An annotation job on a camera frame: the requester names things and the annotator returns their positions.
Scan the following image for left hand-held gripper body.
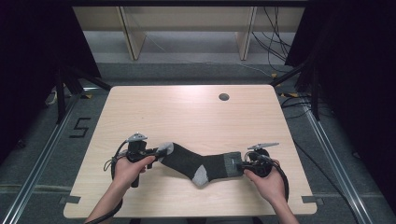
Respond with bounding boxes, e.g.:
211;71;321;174
125;133;149;189

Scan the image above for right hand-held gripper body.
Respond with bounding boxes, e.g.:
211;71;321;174
247;142;280;178

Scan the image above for dark grey sock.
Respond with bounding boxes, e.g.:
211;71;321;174
156;142;245;189

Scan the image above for person's left hand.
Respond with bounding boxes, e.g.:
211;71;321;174
111;155;157;191

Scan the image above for person's right hand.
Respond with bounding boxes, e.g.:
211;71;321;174
244;160;287;206

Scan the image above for black tape tab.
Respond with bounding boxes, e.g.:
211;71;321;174
301;195;325;205
59;195;81;205

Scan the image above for black metal stand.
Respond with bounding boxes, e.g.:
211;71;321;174
270;60;321;121
55;63;112;125

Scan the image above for light wooden shelf unit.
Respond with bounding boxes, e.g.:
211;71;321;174
71;6;306;62

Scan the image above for black curtain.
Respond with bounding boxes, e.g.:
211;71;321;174
0;0;102;166
284;0;396;216

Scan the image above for right hand-held gripper cable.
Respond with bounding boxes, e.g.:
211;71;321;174
262;154;290;203

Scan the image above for hand-held gripper cable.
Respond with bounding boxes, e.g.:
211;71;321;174
262;154;290;203
83;139;129;224

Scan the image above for left hand-held gripper cable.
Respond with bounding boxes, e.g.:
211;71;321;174
83;139;129;224

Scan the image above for black floor cables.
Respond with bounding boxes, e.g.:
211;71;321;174
279;93;316;121

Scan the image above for long black floor cable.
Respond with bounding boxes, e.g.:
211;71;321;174
292;139;361;224

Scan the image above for aluminium floor rail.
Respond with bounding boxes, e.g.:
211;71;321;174
302;102;376;224
0;92;82;224

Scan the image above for bunch of black hanging cables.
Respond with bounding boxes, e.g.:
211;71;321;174
251;6;294;64

